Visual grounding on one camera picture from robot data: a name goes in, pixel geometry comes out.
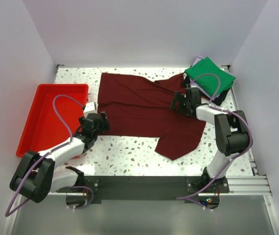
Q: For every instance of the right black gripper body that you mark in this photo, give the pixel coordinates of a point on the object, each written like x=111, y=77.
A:
x=181, y=103

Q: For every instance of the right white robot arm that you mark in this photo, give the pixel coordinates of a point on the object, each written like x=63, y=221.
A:
x=232, y=134

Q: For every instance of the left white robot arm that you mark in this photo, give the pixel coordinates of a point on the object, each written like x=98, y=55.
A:
x=33, y=177

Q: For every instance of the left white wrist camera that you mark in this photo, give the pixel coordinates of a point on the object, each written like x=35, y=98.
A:
x=89, y=108

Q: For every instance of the green folded t shirt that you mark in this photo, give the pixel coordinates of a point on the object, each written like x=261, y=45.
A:
x=209, y=77

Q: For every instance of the red plastic bin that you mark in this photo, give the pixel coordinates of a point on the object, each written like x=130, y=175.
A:
x=43, y=129

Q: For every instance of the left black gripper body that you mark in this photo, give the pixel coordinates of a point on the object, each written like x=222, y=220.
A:
x=96, y=122

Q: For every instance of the black folded t shirt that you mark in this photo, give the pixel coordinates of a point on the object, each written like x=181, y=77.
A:
x=221, y=96

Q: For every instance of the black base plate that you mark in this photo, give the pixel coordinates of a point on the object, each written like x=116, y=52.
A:
x=158, y=188

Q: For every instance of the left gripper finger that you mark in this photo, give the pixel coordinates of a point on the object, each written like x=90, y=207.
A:
x=104, y=127
x=103, y=117

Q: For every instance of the dark red t shirt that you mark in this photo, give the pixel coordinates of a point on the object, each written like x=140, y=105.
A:
x=138, y=107

